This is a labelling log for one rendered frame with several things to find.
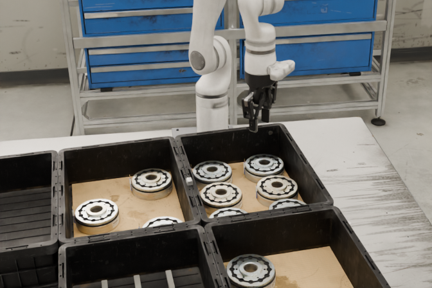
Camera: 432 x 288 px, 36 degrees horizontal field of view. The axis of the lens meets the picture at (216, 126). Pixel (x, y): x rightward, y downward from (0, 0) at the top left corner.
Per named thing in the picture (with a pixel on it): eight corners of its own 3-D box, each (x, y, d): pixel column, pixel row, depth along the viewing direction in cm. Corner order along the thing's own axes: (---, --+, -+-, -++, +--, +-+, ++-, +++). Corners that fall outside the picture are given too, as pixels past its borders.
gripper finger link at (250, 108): (242, 96, 158) (247, 114, 162) (238, 100, 157) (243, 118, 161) (252, 98, 157) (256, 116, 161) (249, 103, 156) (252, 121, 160)
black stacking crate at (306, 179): (177, 173, 181) (174, 137, 175) (281, 160, 186) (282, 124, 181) (204, 267, 146) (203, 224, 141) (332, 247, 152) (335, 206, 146)
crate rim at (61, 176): (59, 157, 171) (58, 148, 170) (173, 143, 176) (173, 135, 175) (60, 253, 137) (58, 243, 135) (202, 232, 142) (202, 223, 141)
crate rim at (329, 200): (174, 143, 176) (173, 135, 175) (282, 129, 182) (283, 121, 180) (202, 232, 142) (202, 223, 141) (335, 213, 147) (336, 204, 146)
